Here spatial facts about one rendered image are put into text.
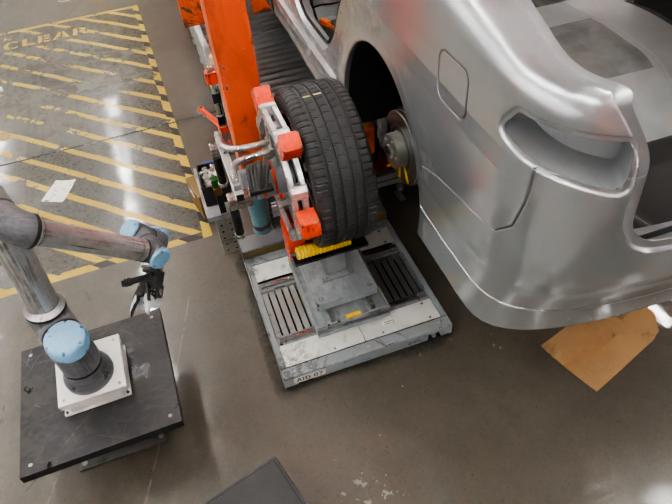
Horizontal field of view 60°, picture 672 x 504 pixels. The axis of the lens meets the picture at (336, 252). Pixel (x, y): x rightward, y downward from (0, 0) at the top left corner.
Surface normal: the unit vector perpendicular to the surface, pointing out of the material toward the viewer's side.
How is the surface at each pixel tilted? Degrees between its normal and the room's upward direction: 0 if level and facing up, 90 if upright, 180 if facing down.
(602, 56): 2
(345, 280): 0
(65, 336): 10
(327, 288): 0
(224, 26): 90
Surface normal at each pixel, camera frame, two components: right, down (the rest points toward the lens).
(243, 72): 0.33, 0.66
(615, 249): 0.01, 0.72
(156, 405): -0.07, -0.69
